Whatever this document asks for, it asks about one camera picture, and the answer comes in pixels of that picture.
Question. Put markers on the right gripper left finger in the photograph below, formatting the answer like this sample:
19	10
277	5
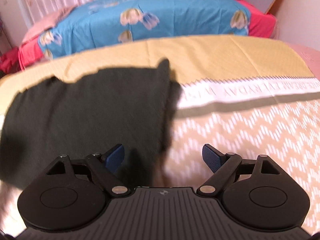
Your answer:
104	168

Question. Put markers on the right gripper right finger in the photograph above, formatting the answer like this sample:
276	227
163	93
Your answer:
223	166

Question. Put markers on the dark green knit sweater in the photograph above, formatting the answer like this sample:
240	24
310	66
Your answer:
128	106

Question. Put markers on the yellow patterned bed sheet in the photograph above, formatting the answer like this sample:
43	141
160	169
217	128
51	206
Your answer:
245	95

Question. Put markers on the red bags on floor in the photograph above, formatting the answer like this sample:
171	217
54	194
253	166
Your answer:
10	62

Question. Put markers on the red bed sheet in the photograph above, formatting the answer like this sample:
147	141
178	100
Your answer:
260	20

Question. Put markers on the blue floral quilt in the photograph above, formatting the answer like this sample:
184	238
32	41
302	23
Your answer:
145	20

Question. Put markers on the pink blanket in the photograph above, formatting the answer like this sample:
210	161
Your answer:
49	21

